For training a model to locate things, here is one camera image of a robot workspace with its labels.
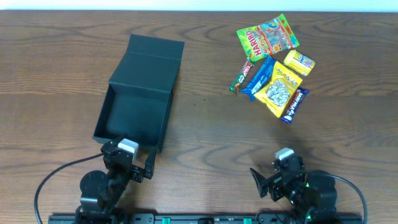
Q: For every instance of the blue Oreo cookie pack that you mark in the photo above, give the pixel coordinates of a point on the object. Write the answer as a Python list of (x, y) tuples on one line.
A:
[(260, 78)]

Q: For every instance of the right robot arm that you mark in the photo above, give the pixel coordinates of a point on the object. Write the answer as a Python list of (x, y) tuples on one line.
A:
[(312, 195)]

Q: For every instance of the purple Dairy Milk bar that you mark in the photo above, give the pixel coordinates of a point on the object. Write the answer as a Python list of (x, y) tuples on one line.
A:
[(297, 99)]

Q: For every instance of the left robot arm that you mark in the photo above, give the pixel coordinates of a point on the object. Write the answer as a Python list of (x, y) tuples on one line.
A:
[(100, 191)]

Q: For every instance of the red green chocolate bar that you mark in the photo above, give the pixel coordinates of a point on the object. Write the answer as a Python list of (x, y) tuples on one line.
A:
[(236, 85)]

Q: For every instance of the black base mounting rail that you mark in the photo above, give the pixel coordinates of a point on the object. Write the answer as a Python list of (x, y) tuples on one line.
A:
[(148, 218)]

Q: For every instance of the yellow Hacks candy bag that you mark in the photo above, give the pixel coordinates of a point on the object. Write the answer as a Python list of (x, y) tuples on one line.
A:
[(277, 93)]

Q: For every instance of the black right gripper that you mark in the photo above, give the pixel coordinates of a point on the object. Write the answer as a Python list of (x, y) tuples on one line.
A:
[(274, 185)]

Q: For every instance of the dark green gift box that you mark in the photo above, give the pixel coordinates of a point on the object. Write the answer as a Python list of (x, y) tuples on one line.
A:
[(139, 95)]

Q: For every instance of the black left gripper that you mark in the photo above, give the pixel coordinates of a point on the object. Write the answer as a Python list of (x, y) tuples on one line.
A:
[(137, 172)]

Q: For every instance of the yellow Mentos gum bottle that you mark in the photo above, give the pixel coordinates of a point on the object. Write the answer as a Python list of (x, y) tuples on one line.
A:
[(299, 63)]

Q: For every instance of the green Haribo gummy bag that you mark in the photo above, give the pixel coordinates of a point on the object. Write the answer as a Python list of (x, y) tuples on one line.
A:
[(268, 38)]

